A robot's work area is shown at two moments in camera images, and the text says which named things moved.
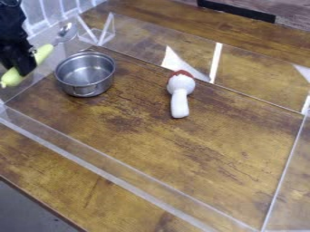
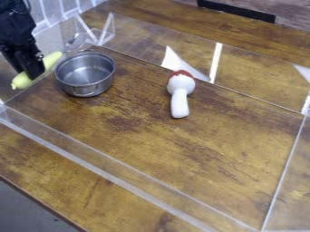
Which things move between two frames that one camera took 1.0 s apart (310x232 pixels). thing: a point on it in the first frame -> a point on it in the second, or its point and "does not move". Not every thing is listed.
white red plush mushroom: (181, 86) does not move
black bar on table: (253, 14) does not move
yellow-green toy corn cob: (14, 77) -> (22, 79)
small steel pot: (85, 73) does not move
